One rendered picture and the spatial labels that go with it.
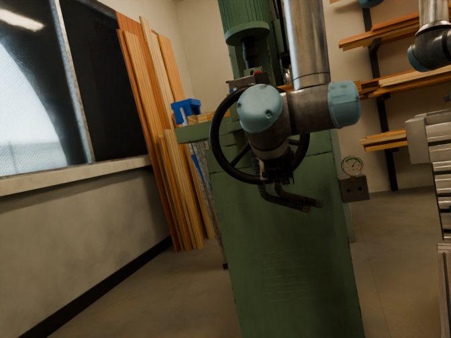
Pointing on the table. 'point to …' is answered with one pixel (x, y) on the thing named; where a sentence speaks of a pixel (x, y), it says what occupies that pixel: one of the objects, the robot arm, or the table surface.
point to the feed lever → (283, 39)
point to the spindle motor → (243, 20)
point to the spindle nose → (249, 51)
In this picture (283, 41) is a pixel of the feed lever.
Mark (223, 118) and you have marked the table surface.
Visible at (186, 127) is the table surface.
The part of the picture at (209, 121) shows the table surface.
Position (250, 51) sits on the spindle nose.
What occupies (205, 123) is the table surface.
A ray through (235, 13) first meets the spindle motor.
